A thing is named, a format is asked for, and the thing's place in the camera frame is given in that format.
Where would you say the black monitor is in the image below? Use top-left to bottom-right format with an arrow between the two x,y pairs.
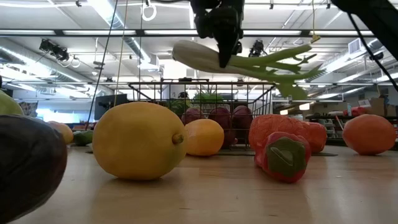
94,93 -> 129,121

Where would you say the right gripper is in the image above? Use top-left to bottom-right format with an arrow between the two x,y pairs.
190,0 -> 245,68

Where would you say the thick purple eggplant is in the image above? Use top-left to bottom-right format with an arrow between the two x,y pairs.
0,114 -> 68,223

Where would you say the short green vegetable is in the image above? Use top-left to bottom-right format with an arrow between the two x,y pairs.
73,129 -> 94,147

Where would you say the red chili pepper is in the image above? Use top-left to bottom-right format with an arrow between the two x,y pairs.
254,131 -> 312,184

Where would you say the cardboard box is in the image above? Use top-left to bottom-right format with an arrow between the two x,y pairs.
369,97 -> 398,118

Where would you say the yellow hanging tag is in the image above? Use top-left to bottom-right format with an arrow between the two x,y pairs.
310,0 -> 322,44

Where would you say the orange crinkled pepper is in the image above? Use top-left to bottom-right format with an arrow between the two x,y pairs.
248,114 -> 304,150

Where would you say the white hanging ring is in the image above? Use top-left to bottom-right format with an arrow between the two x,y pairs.
141,2 -> 158,22

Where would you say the black aluminium table frame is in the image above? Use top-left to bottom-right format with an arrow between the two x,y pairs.
326,138 -> 398,152

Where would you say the overhead frame light bar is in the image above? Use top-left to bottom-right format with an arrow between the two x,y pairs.
0,29 -> 376,37

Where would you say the white ceiling vent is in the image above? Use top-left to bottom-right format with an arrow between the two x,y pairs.
348,37 -> 363,55

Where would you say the round orange fruit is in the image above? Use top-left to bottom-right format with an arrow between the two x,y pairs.
342,114 -> 397,156

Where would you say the purple onion string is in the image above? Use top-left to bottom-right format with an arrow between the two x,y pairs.
181,106 -> 254,149

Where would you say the patterned cushion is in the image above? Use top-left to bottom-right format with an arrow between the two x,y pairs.
18,101 -> 39,118

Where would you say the yellow-green apple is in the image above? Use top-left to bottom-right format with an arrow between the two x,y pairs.
0,90 -> 25,116

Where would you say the black ceiling projector device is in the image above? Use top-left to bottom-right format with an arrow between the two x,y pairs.
39,39 -> 70,62

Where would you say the green white celery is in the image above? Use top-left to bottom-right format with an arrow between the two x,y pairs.
172,39 -> 324,101

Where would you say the black overhead camera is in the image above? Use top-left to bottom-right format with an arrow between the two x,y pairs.
248,39 -> 267,58

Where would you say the potted green succulent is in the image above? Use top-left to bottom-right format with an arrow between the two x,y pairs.
191,91 -> 225,106

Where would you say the black wire basket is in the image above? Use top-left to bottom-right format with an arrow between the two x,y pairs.
127,78 -> 277,151

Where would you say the yellow lemon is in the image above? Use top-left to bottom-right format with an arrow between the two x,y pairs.
92,101 -> 188,182

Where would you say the red yellow mango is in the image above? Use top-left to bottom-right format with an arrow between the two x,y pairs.
47,120 -> 75,145

